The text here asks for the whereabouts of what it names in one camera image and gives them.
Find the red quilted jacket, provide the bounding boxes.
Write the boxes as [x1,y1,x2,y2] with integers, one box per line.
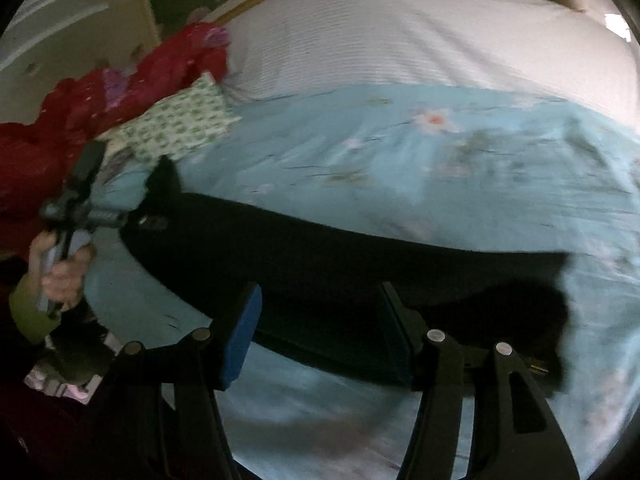
[1,22,230,258]

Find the cream patterned folded blanket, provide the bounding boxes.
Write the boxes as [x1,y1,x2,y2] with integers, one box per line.
[96,128,134,186]

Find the green white checkered pillow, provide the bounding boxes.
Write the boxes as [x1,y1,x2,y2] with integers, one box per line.
[115,72,241,162]

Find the green sleeve forearm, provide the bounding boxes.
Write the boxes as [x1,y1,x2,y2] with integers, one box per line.
[9,275,61,344]

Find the light blue floral duvet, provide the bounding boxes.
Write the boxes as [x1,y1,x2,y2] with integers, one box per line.
[87,84,639,479]

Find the black pants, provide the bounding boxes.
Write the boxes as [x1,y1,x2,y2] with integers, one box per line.
[119,159,570,392]

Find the person left hand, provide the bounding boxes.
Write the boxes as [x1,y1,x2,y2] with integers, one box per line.
[26,232,96,312]

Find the white striped bedsheet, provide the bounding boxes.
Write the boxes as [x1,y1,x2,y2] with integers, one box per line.
[226,0,639,127]

